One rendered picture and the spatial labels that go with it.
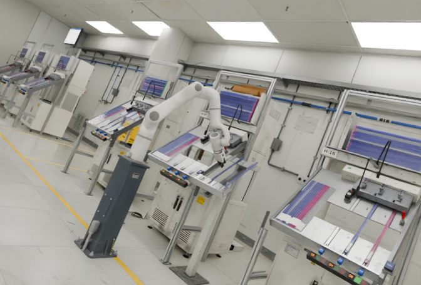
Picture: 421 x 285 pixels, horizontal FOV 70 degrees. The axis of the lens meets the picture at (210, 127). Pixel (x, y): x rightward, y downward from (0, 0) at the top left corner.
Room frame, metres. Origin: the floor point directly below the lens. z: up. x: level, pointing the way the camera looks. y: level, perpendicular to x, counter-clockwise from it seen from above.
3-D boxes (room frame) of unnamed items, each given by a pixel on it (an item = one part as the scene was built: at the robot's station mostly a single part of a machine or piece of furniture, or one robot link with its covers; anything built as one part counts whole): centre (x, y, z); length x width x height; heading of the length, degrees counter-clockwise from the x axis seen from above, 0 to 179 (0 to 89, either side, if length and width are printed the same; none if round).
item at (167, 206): (3.24, -0.21, 0.31); 0.70 x 0.65 x 0.62; 48
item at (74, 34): (6.27, 3.39, 2.10); 0.58 x 0.14 x 0.41; 48
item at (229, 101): (3.11, -0.18, 1.52); 0.51 x 0.13 x 0.27; 48
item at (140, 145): (2.27, 0.43, 0.79); 0.19 x 0.19 x 0.18
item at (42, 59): (7.34, 4.37, 0.95); 1.37 x 0.82 x 1.90; 138
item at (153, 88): (4.23, 0.85, 0.95); 1.35 x 0.82 x 1.90; 138
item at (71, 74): (6.38, 3.29, 0.95); 1.36 x 0.82 x 1.90; 138
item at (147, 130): (2.30, 0.44, 1.00); 0.19 x 0.12 x 0.24; 13
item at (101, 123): (4.07, 0.97, 0.66); 1.01 x 0.73 x 1.31; 138
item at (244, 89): (3.40, -0.29, 1.82); 0.68 x 0.30 x 0.20; 48
